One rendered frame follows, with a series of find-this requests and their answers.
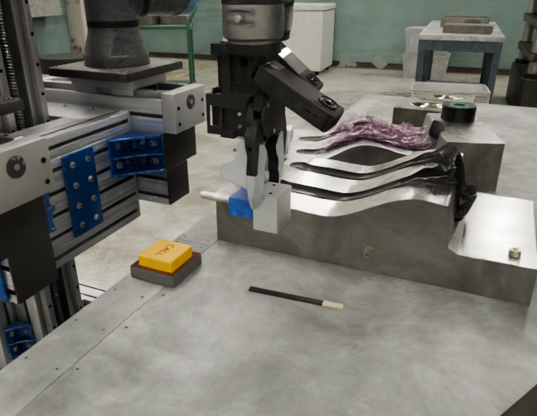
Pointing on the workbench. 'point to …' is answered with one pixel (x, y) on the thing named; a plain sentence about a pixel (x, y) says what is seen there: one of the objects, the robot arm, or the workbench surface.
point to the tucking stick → (297, 298)
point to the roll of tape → (458, 111)
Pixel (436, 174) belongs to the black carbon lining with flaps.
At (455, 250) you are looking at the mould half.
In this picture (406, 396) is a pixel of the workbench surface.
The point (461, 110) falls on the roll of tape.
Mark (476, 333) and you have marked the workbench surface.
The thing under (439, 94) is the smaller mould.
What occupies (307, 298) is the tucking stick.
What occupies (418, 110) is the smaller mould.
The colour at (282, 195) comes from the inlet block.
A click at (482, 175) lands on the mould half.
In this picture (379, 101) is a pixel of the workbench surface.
